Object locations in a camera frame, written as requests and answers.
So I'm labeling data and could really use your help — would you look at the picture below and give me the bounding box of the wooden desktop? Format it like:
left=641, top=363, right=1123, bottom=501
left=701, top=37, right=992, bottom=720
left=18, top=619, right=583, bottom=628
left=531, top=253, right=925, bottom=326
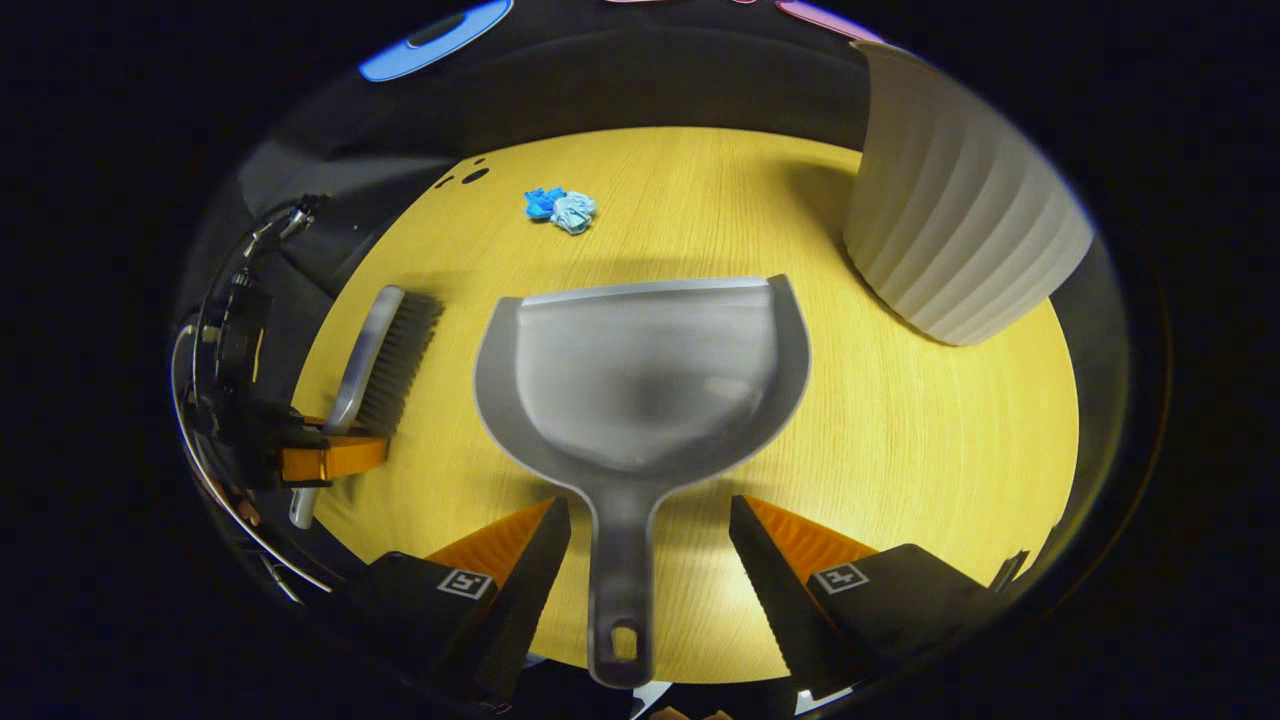
left=290, top=125, right=1081, bottom=691

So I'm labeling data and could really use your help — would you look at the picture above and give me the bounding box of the black table clamp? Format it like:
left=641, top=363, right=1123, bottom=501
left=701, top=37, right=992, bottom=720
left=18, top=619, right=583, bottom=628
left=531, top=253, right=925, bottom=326
left=990, top=549, right=1032, bottom=594

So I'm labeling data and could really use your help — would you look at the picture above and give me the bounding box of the light blue paper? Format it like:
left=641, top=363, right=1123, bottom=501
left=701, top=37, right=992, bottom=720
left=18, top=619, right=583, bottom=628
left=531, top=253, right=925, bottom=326
left=550, top=192, right=598, bottom=236

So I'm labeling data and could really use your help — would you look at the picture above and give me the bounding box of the left gripper white cable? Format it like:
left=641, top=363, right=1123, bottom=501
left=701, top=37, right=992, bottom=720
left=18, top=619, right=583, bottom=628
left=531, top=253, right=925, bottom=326
left=170, top=322, right=333, bottom=598

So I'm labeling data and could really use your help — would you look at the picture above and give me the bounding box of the small gray broom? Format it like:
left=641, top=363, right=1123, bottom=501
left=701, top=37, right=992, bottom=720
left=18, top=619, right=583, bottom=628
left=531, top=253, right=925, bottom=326
left=288, top=285, right=444, bottom=531

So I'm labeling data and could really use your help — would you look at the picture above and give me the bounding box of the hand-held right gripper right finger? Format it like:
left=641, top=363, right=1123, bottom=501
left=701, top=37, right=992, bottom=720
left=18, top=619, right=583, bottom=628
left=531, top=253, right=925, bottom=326
left=728, top=494, right=1011, bottom=701

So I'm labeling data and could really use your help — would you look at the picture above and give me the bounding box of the white ribbed garbage bin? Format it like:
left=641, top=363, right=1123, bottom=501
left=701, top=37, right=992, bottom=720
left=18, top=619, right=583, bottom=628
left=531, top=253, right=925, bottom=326
left=842, top=40, right=1096, bottom=348

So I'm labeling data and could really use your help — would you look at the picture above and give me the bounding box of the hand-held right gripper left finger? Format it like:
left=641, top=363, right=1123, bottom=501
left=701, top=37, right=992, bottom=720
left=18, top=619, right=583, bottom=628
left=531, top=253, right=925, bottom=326
left=345, top=497, right=573, bottom=706

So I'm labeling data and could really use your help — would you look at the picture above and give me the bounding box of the gray plastic dustpan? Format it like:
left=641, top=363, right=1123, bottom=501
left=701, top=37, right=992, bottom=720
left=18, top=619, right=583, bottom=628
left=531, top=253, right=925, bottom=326
left=473, top=273, right=813, bottom=691

